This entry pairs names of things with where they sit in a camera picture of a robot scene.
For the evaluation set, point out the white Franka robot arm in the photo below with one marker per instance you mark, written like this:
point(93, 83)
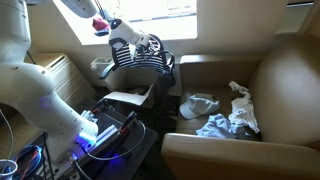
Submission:
point(30, 90)

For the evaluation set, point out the black slatted office chair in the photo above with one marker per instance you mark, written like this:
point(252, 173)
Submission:
point(133, 61)

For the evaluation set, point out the light wooden drawer cabinet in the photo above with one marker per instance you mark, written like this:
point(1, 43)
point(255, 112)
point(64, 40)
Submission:
point(63, 76)

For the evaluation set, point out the aluminium robot base mount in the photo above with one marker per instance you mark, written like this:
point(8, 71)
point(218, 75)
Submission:
point(100, 133)

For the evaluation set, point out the white paper cup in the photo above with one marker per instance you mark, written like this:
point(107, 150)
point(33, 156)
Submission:
point(7, 170)

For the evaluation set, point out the beige leather couch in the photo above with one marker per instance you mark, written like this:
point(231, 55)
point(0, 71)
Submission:
point(283, 100)

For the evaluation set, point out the open cardboard box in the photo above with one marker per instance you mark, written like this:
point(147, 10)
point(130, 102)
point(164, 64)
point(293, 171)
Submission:
point(128, 97)

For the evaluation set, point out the white baseball cap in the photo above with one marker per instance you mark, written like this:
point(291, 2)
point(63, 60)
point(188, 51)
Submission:
point(198, 106)

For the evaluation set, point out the black robot table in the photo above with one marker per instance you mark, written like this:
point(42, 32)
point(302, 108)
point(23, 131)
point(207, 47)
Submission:
point(133, 146)

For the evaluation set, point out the red and blue cap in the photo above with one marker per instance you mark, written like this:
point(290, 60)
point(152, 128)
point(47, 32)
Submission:
point(100, 25)

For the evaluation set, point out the blue striped shirt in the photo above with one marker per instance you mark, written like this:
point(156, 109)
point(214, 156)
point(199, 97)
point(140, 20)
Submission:
point(216, 126)

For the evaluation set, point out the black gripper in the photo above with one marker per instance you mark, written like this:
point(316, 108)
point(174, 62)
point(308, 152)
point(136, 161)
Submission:
point(154, 46)

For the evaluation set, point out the white crumpled garment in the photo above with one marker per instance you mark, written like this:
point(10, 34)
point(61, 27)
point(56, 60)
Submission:
point(245, 111)

